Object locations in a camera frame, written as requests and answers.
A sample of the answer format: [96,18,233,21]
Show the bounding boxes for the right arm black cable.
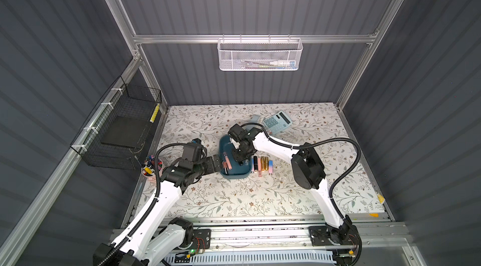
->
[240,122,362,222]

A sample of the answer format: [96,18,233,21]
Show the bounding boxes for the light blue calculator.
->
[263,111,293,135]

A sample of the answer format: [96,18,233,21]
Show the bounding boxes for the pink lip gloss tube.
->
[223,152,232,170]

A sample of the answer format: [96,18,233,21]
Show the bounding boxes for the black lipstick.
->
[253,156,259,172]

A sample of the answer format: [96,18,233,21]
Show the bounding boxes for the pink blue lipstick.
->
[268,160,274,175]

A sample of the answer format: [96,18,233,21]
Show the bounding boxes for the pink pen holder cup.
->
[141,155,156,185]

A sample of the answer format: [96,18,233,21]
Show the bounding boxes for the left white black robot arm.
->
[93,139,223,265]

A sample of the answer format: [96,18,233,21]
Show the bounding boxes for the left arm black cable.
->
[95,143,189,266]

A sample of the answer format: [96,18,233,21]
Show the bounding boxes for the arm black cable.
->
[240,122,362,222]
[95,143,189,266]

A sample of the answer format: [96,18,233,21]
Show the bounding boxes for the black wire mesh basket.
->
[71,78,162,170]

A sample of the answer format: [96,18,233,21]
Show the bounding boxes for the white wire mesh basket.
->
[217,37,303,71]

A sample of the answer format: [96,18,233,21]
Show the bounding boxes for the teal plastic storage box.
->
[219,135,251,180]

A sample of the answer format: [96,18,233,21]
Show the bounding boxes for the pens in white basket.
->
[240,60,298,70]

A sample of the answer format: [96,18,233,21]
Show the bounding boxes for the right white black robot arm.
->
[228,123,362,244]

